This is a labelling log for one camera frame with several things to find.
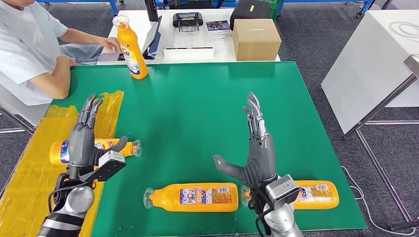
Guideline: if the person's right hand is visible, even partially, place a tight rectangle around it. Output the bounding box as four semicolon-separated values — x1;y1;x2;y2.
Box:
56;55;78;68

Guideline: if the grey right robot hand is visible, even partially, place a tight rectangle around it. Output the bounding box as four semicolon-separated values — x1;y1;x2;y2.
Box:
212;91;277;188

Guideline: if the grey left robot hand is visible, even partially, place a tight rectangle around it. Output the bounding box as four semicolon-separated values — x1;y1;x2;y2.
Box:
67;94;128;167

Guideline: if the person's left hand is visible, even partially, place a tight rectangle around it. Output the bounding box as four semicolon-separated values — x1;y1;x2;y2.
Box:
98;37;123;54

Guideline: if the orange detergent bottle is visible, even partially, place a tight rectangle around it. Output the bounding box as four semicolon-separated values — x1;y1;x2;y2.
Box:
49;139;143;166
240;180;340;210
112;15;149;80
143;182;239;213

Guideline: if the smartphone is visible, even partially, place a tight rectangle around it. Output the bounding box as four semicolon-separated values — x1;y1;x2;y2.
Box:
97;52;126;63

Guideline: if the yellow taped cardboard sheet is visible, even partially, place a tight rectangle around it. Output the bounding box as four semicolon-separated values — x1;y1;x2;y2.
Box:
0;90;126;237

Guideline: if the dark tablet with blue cover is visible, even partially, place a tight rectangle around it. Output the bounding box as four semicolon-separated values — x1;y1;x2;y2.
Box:
141;15;164;61

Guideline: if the person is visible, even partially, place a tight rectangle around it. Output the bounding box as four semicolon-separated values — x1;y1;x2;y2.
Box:
0;0;123;107

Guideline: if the black cylindrical flask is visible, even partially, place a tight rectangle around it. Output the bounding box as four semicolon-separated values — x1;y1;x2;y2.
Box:
145;0;160;22

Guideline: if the green table board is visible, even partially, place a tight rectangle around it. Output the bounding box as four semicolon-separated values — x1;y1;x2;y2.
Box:
50;61;368;237

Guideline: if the white flat box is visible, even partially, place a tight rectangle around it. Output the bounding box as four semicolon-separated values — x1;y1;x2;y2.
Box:
164;47;216;62

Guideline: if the black handheld controller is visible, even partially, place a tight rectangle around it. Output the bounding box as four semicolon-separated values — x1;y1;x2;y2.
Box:
172;12;204;33

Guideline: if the printed leaflet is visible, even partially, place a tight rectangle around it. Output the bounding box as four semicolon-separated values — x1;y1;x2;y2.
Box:
206;20;234;40

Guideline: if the brown cardboard box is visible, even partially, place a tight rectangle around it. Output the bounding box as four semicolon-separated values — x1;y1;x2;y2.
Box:
232;18;282;62

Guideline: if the black bag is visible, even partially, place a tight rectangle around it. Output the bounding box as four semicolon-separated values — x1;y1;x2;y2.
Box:
229;0;272;31

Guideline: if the white side table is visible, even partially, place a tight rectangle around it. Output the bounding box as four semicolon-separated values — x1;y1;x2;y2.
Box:
321;9;419;136

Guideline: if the green plastic crate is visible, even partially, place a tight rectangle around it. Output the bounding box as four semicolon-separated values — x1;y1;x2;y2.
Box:
261;0;283;19

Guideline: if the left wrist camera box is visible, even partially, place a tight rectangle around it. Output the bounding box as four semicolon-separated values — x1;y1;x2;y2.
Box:
79;150;127;183

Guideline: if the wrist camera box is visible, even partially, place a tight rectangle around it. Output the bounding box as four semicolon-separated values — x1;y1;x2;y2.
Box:
264;174;301;211
79;150;127;183

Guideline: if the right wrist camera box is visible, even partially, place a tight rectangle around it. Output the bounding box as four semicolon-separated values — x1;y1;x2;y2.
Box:
264;174;301;211

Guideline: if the blue metal rack frame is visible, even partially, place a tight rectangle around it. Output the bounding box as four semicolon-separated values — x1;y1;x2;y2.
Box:
36;0;120;16
276;0;376;19

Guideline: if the white floor cable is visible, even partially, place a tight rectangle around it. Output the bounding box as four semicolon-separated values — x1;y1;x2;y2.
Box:
340;165;419;237

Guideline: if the grey metal table frame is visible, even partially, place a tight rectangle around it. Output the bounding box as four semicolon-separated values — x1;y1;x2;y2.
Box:
343;55;419;232

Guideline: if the white coiled cable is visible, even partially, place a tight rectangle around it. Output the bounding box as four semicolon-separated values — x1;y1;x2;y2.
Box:
388;21;419;41

